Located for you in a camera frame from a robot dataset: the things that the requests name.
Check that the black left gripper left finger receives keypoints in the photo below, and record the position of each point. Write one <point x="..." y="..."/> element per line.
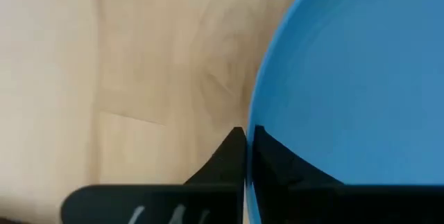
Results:
<point x="208" y="203"/>

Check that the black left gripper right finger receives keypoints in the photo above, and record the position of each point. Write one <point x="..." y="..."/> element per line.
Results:
<point x="312" y="203"/>

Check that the blue plastic plate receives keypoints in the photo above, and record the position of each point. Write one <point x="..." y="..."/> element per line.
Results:
<point x="347" y="78"/>

